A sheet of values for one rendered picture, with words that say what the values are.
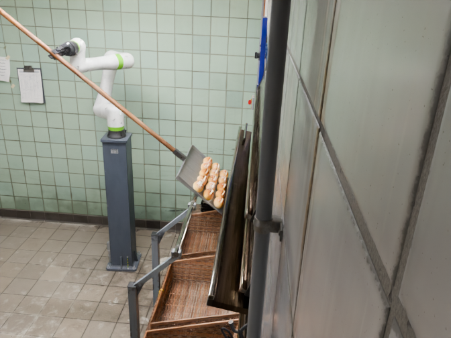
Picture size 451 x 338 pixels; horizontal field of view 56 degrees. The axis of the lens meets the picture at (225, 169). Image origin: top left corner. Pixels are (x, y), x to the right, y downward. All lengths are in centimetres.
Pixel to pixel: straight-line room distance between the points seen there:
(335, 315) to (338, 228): 3
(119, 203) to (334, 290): 348
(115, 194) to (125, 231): 35
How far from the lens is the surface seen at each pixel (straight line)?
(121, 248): 387
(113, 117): 340
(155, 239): 261
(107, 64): 329
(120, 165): 350
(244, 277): 140
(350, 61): 19
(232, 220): 183
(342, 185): 19
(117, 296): 369
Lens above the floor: 232
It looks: 23 degrees down
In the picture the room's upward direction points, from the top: 3 degrees clockwise
